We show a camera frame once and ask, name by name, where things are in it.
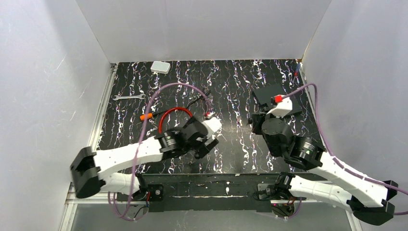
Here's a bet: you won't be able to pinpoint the silver open-end wrench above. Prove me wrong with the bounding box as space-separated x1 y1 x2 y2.
112 93 146 101

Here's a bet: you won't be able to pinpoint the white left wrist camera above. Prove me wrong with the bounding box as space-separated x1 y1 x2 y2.
203 112 222 137

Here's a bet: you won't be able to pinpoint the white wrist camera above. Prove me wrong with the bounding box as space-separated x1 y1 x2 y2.
266 95 293 118
203 112 222 137

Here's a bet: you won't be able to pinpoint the red cable lock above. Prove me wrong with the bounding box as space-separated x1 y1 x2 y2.
158 107 194 135

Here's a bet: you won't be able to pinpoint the red blue pen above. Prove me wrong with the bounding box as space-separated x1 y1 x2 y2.
292 62 302 85

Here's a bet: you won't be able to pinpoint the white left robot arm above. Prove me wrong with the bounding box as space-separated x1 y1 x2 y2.
70 117 222 199

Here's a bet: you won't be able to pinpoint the black flat plate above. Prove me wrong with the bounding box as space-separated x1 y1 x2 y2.
252 84 303 116

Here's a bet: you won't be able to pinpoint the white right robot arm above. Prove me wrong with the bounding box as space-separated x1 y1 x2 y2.
248 112 398 226

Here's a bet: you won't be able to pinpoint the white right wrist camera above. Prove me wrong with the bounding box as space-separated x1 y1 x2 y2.
266 95 293 118

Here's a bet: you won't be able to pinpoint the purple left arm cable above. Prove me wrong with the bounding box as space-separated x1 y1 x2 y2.
107 83 213 222

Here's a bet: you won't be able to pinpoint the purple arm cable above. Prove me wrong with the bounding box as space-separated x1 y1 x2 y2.
282 83 408 216
107 83 213 222

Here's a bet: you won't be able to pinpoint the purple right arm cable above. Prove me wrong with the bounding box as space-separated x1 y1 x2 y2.
282 83 408 216

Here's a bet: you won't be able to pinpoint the grey handled pliers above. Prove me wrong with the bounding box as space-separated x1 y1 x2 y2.
185 90 211 109

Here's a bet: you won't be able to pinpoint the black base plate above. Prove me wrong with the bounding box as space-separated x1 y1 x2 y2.
116 173 306 214

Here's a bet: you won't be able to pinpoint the white rectangular box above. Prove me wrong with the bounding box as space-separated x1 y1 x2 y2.
151 61 171 74

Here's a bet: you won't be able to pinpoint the orange handled screwdriver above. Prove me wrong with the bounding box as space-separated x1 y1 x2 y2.
140 110 167 121

